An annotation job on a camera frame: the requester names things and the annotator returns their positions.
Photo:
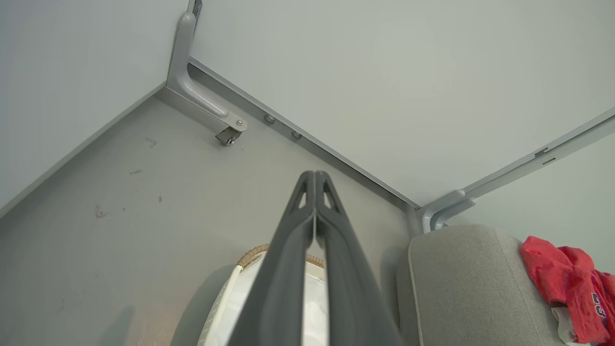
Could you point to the white laundry basket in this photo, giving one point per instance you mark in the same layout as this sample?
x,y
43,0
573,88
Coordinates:
x,y
230,307

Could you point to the grey fabric sofa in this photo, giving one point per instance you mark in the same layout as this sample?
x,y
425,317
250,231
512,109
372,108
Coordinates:
x,y
466,288

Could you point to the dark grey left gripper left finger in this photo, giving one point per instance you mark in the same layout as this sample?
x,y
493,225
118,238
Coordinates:
x,y
281,288

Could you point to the grey curved partition foot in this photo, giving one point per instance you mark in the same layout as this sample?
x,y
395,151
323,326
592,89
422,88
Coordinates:
x,y
439,211

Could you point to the grey partition base rail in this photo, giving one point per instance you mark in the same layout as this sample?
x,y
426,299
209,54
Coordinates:
x,y
331,154

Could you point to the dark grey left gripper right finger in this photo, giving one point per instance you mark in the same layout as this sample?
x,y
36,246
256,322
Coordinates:
x,y
350,298

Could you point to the red shirt with striped trim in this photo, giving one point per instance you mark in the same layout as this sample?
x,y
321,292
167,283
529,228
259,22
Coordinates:
x,y
559,278

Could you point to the grey partition frame rail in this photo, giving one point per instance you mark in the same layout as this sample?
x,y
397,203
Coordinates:
x,y
552,154

